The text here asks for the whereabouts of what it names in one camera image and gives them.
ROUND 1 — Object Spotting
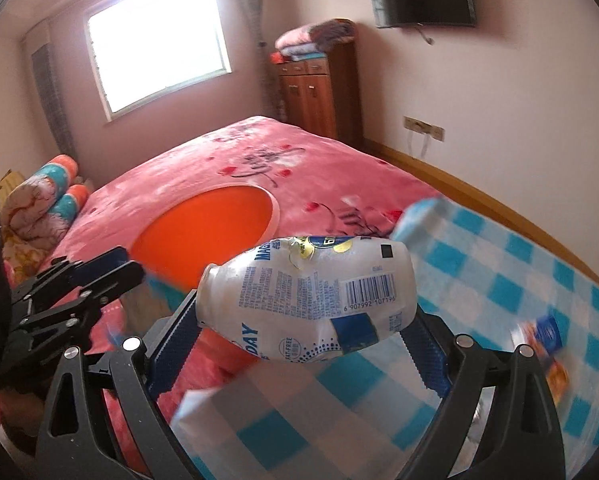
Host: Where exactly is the orange blue snack packet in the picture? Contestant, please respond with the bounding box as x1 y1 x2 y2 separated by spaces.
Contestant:
511 315 569 405

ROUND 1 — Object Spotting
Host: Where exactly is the white crushed milk bottle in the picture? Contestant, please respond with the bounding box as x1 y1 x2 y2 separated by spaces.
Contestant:
196 236 418 363

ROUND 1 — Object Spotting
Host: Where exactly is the rolled colourful quilt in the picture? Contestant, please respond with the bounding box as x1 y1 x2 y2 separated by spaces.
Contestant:
0 154 90 282

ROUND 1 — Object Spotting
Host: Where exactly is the blue checkered plastic tablecloth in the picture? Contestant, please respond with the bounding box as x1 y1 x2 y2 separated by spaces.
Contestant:
172 198 599 479

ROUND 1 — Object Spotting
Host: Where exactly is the orange plastic bucket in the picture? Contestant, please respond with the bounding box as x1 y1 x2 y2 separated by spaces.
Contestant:
129 184 282 376

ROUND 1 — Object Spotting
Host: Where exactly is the pink floral bedspread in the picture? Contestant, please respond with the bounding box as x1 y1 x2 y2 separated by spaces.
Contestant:
0 115 444 476

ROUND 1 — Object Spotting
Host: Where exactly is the brown wooden cabinet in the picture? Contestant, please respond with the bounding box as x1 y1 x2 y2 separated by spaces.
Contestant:
277 42 365 150

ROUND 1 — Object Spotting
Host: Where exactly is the window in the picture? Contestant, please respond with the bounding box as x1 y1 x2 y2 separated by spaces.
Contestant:
85 0 232 118

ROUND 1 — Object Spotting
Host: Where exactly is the folded blankets stack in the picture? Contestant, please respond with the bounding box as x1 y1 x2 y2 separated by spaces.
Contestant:
275 18 357 61

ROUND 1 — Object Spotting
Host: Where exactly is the grey checkered curtain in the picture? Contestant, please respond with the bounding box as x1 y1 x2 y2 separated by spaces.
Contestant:
240 0 279 118

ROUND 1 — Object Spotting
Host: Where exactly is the white charger cable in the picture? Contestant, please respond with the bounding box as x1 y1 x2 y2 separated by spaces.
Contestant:
408 129 431 160

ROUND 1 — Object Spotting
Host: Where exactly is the wall power outlet strip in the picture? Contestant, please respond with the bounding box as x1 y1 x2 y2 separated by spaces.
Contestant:
403 116 445 142

